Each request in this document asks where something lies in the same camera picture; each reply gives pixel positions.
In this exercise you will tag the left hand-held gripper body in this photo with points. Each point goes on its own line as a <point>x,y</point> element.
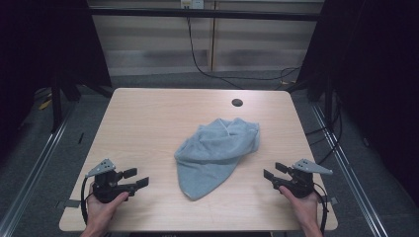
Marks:
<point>107,187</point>

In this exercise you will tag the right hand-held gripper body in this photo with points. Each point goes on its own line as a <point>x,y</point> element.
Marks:
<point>301,184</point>

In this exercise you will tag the light blue towel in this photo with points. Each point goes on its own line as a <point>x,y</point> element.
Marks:
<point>210,154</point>

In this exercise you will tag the person's right hand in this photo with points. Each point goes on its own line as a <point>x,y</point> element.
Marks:
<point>304,209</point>

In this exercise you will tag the person's left hand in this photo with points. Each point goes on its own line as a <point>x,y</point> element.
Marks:
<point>100,212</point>

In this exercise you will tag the grey tape strip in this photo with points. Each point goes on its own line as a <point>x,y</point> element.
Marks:
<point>69,203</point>
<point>332,200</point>

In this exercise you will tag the black table grommet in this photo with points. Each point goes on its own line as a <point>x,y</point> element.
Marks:
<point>237,102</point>

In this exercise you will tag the black stand leg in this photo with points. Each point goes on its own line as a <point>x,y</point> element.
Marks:
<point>56,105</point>

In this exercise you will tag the yellow floor object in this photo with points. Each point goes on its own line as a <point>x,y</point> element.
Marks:
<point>45,104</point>

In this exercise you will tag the black curtain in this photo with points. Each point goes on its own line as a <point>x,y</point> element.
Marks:
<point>42,49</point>
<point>378,82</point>

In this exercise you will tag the metal floor rail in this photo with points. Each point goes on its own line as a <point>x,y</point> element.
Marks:
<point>36,168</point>
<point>349,171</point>

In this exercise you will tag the black horizontal frame bar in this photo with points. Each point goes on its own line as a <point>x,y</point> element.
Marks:
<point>197,14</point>

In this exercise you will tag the white wall socket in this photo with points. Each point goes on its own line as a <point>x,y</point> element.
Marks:
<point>192,4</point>

